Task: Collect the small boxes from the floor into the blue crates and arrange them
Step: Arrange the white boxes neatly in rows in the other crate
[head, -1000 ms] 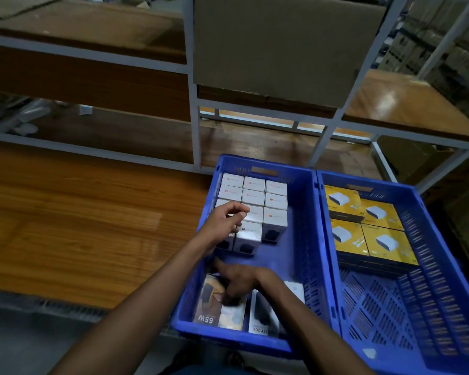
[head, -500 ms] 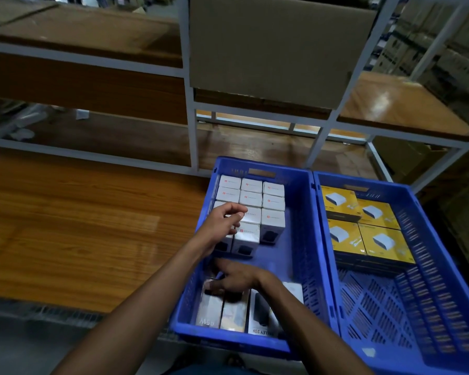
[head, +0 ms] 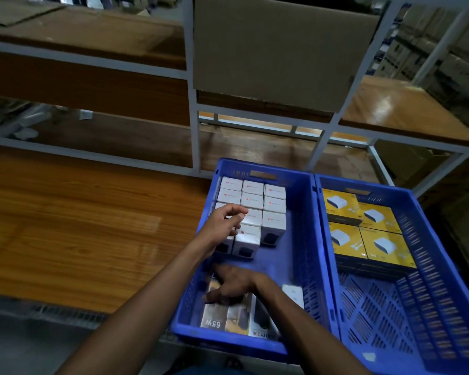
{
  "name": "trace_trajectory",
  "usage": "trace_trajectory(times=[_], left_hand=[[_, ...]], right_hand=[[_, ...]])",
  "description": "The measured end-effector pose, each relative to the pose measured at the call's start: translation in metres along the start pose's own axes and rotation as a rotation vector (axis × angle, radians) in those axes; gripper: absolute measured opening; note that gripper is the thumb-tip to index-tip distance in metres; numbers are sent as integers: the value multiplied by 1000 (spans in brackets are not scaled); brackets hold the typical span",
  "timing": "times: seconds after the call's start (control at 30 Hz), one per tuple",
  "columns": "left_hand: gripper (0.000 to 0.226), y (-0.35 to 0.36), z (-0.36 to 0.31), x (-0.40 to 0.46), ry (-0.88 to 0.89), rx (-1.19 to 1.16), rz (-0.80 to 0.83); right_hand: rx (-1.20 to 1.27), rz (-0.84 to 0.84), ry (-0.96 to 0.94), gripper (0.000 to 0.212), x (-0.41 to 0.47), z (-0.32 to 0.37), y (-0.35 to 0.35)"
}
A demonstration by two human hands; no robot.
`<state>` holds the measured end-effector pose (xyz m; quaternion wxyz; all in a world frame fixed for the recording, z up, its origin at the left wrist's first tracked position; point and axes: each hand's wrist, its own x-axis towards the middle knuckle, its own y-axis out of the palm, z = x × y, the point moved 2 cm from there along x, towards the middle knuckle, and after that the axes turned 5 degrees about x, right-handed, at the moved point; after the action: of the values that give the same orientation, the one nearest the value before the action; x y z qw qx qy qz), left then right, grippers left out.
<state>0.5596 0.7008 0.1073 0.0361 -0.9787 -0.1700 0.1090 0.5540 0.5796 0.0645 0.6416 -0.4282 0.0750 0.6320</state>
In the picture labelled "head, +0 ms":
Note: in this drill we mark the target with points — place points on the grey charger package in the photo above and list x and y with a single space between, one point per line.
215 318

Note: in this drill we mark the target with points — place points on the stack of small white boxes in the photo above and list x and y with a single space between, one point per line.
254 201

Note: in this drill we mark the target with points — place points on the blue crate with slotted floor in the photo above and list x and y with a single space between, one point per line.
375 316

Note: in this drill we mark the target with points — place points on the person's right forearm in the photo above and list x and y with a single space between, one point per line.
308 331

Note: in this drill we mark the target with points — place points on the small white sticker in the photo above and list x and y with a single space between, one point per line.
369 357

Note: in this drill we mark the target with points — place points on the flat folded cardboard piece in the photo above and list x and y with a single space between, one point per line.
11 9

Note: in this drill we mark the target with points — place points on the yellow product box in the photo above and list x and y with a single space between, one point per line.
348 240
387 246
379 218
342 203

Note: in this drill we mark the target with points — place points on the blue crate with solid floor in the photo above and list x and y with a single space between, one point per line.
297 246

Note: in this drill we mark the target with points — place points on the white metal shelving rack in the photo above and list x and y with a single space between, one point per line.
191 93

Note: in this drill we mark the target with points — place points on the small white paper label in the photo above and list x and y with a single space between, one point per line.
85 114

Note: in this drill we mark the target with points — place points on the small white flat box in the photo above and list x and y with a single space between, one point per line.
294 294

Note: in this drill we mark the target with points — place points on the person's left thumb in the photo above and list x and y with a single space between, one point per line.
238 220

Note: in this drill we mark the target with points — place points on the person's left hand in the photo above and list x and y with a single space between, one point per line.
219 228

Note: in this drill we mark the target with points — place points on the person's right thumb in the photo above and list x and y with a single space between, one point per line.
215 297

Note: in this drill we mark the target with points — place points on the dark wooden shelf board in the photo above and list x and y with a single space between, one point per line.
90 35

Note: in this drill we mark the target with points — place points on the person's right hand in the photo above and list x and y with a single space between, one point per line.
238 283

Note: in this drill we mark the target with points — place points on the person's left forearm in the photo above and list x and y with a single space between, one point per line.
148 304

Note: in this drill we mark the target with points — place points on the tan product package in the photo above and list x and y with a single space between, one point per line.
238 318

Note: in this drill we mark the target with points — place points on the glossy wooden shelf board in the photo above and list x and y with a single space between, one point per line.
402 109

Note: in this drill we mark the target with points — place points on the stack of brown cardboard cartons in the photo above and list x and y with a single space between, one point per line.
445 62

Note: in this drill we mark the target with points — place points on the white plastic wrapping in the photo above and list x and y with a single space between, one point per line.
19 121

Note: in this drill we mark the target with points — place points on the white charger carton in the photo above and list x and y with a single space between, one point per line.
224 246

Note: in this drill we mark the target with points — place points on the large brown cardboard sheet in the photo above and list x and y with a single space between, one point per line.
273 50

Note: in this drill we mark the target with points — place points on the open brown cardboard box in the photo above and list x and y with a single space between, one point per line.
408 162

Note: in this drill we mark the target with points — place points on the white power bank package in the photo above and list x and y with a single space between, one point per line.
262 322

